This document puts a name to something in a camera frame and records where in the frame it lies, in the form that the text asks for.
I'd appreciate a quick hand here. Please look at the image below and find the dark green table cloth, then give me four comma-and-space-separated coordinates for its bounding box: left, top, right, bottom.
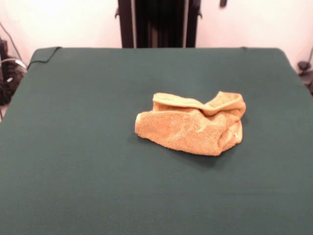
0, 47, 313, 235

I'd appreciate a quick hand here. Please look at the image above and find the black stand base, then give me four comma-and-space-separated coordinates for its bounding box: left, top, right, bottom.
297, 61, 313, 96
0, 58, 25, 106

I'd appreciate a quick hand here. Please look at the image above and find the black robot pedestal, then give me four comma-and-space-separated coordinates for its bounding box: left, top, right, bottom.
114, 0, 203, 48

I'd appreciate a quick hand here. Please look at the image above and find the small black box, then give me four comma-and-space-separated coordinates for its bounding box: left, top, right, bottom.
0, 39, 9, 59

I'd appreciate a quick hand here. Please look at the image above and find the tan terry towel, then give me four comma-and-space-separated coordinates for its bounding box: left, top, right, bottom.
134, 91, 246, 157

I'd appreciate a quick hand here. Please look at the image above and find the white cable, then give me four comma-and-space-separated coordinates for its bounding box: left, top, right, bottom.
0, 57, 27, 72

